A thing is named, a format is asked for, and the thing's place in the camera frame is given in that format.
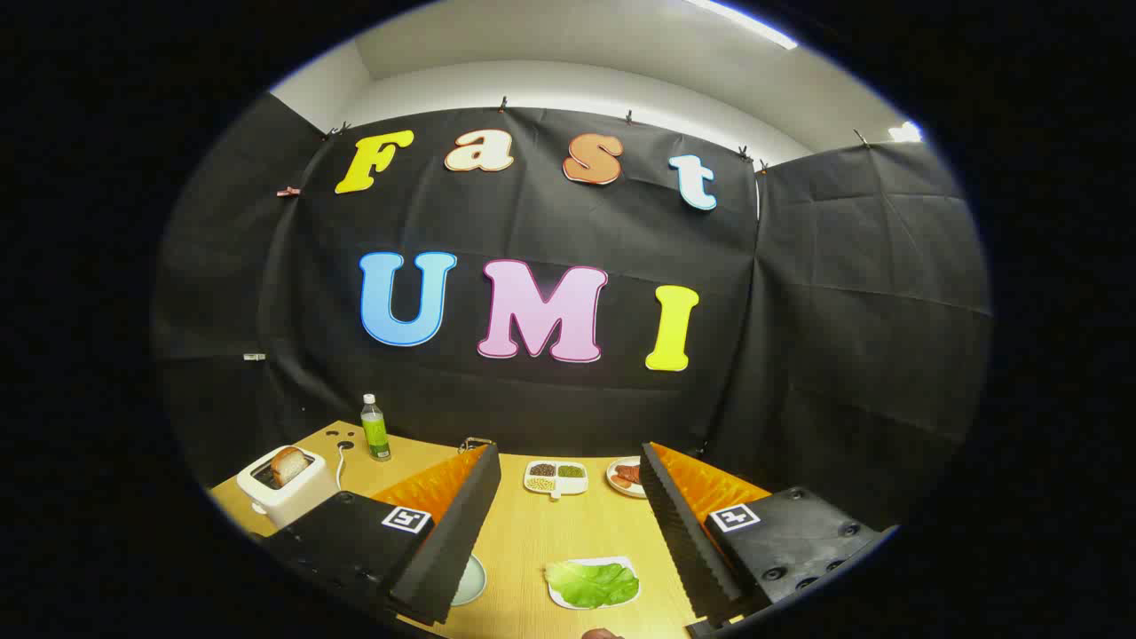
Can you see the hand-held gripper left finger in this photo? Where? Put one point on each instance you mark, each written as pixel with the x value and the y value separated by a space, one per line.
pixel 461 532

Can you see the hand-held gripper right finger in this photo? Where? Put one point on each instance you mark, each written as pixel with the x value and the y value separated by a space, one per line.
pixel 683 541

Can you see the green lettuce leaf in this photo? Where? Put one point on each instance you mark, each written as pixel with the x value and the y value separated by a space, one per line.
pixel 590 584

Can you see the toasted bread slice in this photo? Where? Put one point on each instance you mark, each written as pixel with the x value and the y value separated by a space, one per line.
pixel 288 466

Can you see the pale green round plate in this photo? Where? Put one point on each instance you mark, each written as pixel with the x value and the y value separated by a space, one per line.
pixel 470 581

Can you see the white square plate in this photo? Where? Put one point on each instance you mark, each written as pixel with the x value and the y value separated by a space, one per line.
pixel 619 562

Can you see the brown meat slice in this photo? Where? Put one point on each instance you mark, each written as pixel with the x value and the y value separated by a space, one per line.
pixel 628 473

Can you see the small white oval plate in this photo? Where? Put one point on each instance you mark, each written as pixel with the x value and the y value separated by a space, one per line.
pixel 614 484

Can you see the white divided dish with beans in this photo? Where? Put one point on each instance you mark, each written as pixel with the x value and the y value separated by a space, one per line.
pixel 556 477

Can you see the green label plastic bottle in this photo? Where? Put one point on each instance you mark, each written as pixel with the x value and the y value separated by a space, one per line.
pixel 375 435

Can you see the white toaster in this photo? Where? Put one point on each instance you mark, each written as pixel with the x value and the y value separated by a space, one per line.
pixel 297 501

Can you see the black backdrop cloth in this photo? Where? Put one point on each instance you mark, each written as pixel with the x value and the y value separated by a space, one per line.
pixel 532 222

